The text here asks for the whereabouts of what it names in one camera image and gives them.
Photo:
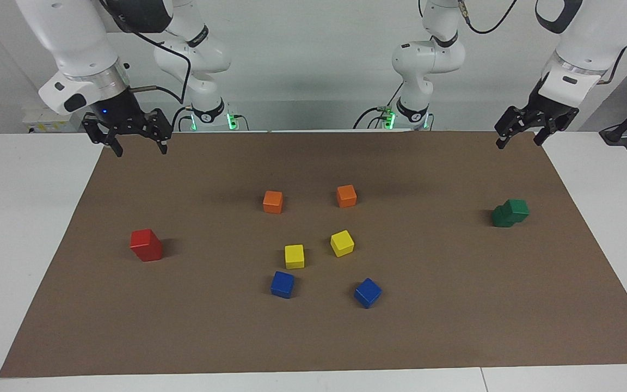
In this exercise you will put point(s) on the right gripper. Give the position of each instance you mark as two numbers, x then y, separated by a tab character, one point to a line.
117	109

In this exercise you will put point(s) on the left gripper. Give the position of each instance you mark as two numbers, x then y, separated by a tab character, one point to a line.
550	106

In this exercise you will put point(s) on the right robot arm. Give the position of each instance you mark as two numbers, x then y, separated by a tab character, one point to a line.
79	43

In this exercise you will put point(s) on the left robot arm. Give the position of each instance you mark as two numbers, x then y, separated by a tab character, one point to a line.
591	32

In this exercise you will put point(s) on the green block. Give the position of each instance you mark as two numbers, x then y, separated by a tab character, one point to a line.
519	209
502	218

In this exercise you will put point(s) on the white box with yellow labels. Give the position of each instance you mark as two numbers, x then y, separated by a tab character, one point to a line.
47	121

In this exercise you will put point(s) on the red block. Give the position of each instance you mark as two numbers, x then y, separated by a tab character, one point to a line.
152	251
140	237

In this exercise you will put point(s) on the orange block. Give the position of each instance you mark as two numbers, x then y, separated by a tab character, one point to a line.
346	196
272	202

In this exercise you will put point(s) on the yellow block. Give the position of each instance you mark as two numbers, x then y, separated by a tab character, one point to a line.
342	243
294	256

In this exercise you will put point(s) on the blue block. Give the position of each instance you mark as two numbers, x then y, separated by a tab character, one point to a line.
282	285
368	293

